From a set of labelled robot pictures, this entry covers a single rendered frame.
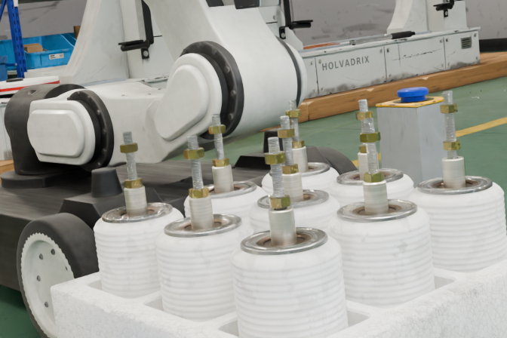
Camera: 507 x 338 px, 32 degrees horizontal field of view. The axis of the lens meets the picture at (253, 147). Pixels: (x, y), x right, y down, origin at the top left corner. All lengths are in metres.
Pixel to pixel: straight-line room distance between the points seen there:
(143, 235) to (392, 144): 0.39
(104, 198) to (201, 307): 0.49
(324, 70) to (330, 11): 3.93
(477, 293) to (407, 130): 0.35
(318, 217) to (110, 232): 0.21
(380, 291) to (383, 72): 3.27
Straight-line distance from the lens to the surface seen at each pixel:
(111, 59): 3.29
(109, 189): 1.30
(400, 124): 1.15
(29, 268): 1.35
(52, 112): 1.58
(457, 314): 0.83
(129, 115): 1.46
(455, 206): 0.89
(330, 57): 3.80
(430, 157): 1.15
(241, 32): 1.28
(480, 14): 6.76
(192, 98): 1.24
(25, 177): 1.74
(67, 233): 1.23
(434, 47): 4.37
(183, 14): 1.31
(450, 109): 0.91
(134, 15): 3.25
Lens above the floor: 0.45
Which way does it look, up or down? 8 degrees down
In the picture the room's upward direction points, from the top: 6 degrees counter-clockwise
